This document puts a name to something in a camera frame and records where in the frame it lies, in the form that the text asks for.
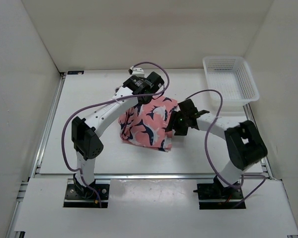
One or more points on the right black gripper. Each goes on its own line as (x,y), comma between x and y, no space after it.
(175,116)

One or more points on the pink shark print shorts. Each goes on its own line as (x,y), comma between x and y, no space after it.
(145,125)

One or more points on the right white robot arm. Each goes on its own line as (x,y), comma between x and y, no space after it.
(244,144)

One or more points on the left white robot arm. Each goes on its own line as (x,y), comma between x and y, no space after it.
(86,132)

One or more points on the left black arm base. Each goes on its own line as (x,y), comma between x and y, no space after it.
(75,198)

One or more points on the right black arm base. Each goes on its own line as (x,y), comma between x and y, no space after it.
(213,196)

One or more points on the white plastic mesh basket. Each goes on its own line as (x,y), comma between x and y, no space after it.
(232,77)

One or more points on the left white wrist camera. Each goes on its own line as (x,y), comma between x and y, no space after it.
(136,71)

